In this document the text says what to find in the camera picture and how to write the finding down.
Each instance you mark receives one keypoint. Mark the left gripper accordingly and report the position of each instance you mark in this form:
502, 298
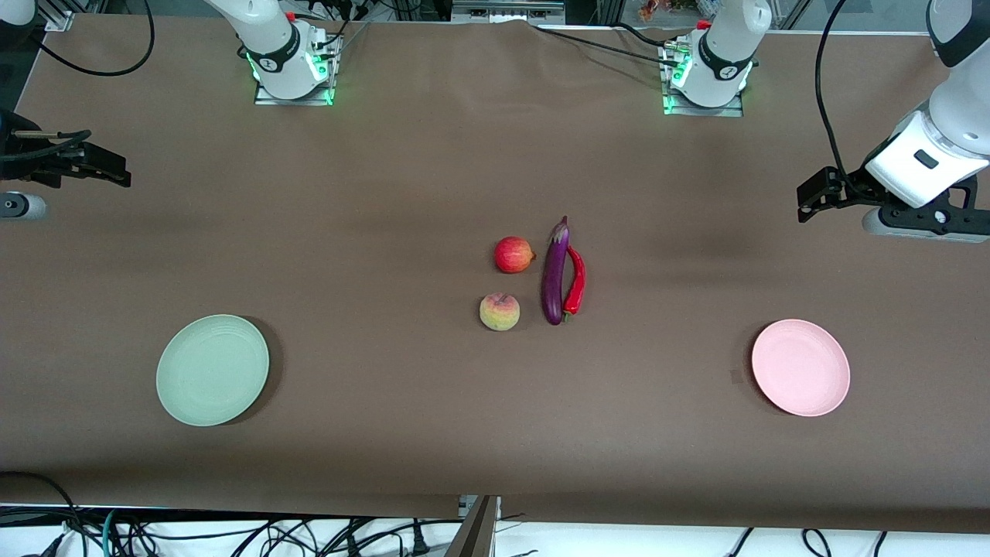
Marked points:
849, 188

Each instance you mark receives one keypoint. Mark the yellow-pink peach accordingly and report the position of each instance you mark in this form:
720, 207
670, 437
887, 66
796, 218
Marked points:
500, 312

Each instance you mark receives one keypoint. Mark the aluminium profile post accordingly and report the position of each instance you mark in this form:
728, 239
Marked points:
476, 534

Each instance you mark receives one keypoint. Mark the red chili pepper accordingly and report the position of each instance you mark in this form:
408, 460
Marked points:
577, 282

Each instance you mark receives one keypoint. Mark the red pomegranate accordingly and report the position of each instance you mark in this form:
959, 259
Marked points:
513, 255

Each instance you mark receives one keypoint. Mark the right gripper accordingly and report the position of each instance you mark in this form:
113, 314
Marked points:
31, 164

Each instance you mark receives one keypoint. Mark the aluminium frame corner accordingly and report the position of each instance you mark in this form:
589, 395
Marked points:
60, 15

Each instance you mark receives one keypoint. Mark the brown table cloth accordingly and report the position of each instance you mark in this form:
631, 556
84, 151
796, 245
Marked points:
387, 193

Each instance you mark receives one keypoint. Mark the pink plate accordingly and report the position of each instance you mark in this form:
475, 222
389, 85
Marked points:
800, 368

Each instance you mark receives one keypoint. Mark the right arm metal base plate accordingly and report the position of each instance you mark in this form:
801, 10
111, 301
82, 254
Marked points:
294, 99

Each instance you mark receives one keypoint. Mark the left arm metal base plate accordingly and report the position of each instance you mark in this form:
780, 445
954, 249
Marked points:
704, 111

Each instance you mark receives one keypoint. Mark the grey metal box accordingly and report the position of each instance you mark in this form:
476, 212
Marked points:
506, 8

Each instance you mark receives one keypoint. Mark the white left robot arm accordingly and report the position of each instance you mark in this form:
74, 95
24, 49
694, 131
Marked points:
731, 39

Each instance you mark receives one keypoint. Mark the purple eggplant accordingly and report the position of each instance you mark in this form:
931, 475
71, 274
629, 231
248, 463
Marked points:
554, 278

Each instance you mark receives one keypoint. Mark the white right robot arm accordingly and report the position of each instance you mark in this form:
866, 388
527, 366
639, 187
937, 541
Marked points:
271, 31

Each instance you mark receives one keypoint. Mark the red yellow toy pile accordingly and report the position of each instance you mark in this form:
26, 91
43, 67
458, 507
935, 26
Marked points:
665, 8

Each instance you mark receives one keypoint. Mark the light green plate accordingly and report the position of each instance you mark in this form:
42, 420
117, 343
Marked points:
213, 371

